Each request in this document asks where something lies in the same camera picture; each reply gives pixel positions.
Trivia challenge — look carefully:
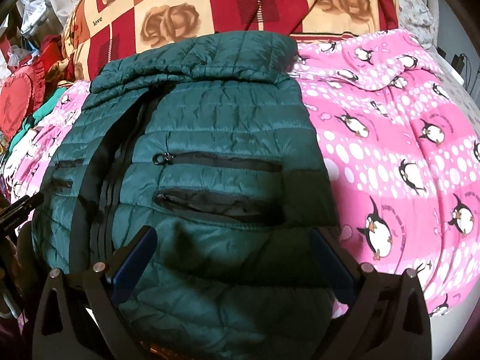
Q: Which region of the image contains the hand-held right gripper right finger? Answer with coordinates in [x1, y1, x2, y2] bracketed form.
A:
[309, 227, 432, 360]

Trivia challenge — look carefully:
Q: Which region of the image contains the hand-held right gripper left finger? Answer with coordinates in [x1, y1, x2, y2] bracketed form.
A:
[32, 225, 158, 360]

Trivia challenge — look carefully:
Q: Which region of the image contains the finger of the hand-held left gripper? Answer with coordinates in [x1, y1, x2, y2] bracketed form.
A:
[9, 194, 43, 216]

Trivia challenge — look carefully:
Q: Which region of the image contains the teal puffer jacket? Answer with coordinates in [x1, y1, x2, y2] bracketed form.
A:
[32, 32, 342, 360]

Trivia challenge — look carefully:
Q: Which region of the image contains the green cloth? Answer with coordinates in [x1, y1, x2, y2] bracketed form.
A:
[7, 86, 66, 158]

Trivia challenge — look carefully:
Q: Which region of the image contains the red heart-shaped pillow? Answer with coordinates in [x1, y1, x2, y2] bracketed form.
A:
[0, 35, 64, 141]

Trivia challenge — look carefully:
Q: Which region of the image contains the pink penguin print blanket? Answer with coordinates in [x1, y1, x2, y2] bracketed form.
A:
[0, 28, 480, 319]

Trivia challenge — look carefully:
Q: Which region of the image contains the clear plastic bag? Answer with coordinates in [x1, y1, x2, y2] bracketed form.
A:
[20, 0, 58, 35]

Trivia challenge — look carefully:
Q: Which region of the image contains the black power adapter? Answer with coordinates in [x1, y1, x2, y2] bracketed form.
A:
[452, 54, 468, 83]

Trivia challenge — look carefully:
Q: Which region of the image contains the grey floral cloth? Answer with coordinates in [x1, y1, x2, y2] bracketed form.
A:
[390, 0, 439, 49]

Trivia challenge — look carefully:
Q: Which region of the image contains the red checkered rose quilt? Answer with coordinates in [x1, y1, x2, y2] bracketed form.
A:
[62, 0, 400, 81]

